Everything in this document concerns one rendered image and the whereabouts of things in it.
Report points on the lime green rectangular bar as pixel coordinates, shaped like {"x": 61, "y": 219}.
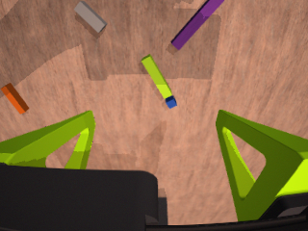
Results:
{"x": 156, "y": 75}

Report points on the grey rectangular bar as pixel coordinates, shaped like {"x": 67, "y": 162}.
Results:
{"x": 93, "y": 19}

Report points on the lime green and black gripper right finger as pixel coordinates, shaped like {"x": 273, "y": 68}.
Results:
{"x": 285, "y": 172}

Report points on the orange rod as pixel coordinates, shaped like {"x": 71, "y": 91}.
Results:
{"x": 15, "y": 98}

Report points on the small blue cube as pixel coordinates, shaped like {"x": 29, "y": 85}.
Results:
{"x": 171, "y": 102}

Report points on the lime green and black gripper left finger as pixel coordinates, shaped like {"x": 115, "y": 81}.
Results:
{"x": 31, "y": 149}

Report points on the purple rod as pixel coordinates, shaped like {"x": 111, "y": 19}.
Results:
{"x": 195, "y": 22}

